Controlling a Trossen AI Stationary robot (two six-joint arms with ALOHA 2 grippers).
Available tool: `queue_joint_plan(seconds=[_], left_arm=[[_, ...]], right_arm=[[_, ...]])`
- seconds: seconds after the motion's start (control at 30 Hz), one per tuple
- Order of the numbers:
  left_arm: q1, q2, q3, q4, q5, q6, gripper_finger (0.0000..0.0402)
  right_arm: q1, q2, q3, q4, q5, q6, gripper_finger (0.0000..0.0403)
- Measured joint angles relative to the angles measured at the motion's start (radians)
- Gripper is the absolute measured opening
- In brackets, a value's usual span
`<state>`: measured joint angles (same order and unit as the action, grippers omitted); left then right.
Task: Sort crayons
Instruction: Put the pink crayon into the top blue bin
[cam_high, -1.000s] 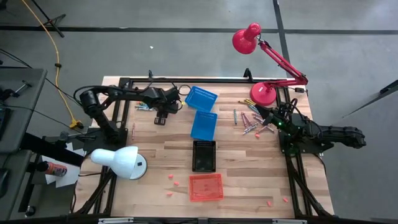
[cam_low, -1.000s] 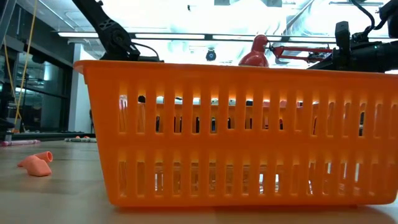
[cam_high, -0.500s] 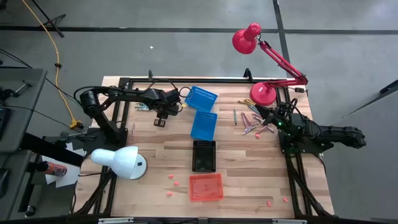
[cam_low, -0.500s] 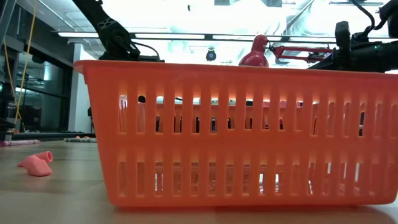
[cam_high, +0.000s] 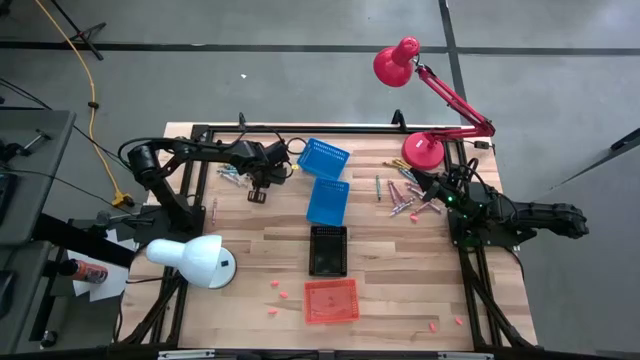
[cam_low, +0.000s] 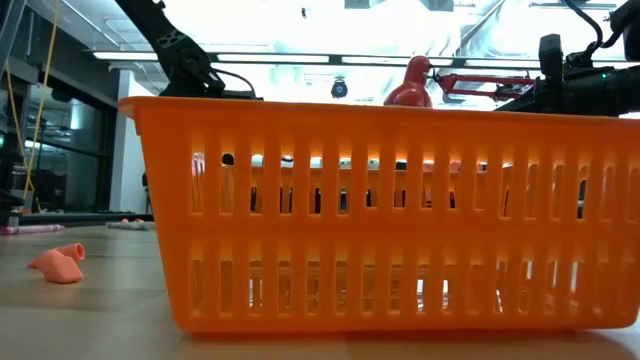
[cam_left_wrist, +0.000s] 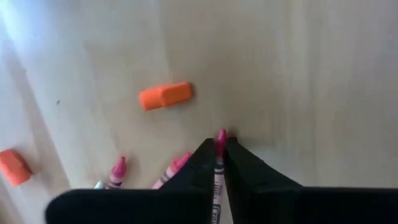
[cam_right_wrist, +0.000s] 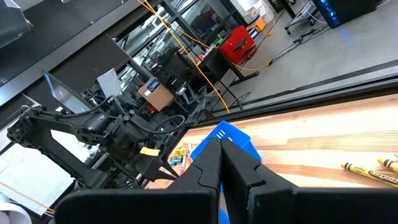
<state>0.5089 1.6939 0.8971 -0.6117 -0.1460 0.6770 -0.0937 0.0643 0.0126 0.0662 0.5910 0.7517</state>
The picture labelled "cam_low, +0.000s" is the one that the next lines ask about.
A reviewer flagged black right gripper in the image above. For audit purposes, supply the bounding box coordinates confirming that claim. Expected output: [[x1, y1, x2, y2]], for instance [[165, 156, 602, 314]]
[[495, 69, 594, 116]]

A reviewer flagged orange plastic basket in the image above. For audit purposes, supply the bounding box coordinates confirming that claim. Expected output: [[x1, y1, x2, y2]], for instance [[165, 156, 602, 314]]
[[118, 95, 640, 335]]

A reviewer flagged red desk lamp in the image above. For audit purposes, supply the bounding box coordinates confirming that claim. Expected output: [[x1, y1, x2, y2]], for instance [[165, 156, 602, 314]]
[[383, 55, 539, 108]]

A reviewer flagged ceiling light strip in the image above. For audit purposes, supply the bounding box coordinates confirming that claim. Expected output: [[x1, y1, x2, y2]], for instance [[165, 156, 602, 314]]
[[92, 48, 640, 71]]

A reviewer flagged teal crayon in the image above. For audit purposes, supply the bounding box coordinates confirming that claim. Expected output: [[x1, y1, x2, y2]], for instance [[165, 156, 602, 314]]
[[105, 220, 156, 232]]

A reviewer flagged orange pencil cap eraser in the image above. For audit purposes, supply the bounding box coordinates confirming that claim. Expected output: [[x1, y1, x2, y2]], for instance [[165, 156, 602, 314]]
[[53, 242, 87, 263], [28, 249, 85, 285]]

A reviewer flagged pink crayon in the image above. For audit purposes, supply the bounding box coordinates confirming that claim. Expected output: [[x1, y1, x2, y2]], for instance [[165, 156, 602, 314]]
[[0, 224, 67, 236]]

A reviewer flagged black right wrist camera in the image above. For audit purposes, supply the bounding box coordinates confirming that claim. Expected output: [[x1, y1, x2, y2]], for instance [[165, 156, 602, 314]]
[[538, 33, 565, 77]]

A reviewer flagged yellow cable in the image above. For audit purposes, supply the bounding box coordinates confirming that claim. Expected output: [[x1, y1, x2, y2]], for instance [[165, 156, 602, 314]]
[[3, 0, 62, 201]]

